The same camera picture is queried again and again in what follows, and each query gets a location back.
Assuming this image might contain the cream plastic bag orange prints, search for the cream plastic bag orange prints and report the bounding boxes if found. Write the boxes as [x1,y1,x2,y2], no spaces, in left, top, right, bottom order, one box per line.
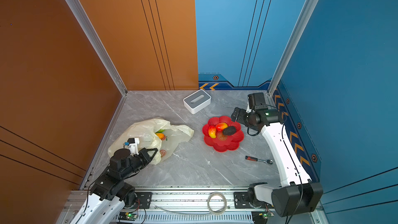
[108,118,194,165]

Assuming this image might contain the right green circuit board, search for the right green circuit board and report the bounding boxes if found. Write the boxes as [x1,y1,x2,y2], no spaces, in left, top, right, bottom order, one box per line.
[251,211,275,224]

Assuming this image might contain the left green circuit board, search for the left green circuit board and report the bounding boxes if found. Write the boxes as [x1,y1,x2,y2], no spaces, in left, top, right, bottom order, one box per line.
[118,212,138,223]

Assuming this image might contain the red orange peach fruit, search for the red orange peach fruit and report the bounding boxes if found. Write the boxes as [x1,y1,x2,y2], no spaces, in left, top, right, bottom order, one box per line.
[216,122,229,132]

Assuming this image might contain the red black ratchet wrench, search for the red black ratchet wrench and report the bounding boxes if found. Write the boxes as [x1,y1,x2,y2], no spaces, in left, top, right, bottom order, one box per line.
[245,156,273,164]

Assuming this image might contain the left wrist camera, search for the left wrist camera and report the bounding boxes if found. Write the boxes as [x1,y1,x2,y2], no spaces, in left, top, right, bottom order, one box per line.
[123,138,140,155]

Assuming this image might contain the aluminium rail frame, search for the aluminium rail frame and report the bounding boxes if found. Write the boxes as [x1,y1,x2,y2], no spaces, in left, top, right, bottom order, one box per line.
[55,186,330,224]

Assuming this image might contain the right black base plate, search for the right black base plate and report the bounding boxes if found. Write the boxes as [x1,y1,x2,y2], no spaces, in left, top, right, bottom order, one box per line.
[233,192,257,209]

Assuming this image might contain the coiled clear tube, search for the coiled clear tube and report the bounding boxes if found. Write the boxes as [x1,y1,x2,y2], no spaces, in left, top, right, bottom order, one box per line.
[206,192,228,216]

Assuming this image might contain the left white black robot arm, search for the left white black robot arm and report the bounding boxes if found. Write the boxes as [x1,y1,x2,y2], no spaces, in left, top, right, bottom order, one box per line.
[71,148,159,224]

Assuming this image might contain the green circuit board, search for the green circuit board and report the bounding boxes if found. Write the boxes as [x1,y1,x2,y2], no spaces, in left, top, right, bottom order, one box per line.
[118,212,138,223]
[251,211,275,224]

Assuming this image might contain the white grey tissue box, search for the white grey tissue box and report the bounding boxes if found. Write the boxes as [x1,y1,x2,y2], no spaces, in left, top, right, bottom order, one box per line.
[183,89,211,114]

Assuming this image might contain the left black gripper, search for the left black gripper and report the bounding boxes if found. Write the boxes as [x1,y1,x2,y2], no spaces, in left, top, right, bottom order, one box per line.
[121,147,158,181]

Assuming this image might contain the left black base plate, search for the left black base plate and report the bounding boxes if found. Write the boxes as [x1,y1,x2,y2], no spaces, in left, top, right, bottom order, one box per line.
[124,191,152,210]

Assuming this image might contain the red flower-shaped plate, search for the red flower-shaped plate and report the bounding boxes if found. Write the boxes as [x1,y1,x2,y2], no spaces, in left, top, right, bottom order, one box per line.
[202,116,245,152]

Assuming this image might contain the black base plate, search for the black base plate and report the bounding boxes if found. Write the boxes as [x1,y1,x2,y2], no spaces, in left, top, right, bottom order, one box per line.
[233,192,257,209]
[124,191,152,210]

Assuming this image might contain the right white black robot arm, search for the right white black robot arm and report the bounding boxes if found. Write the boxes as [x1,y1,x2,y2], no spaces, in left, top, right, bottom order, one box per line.
[231,93,323,219]

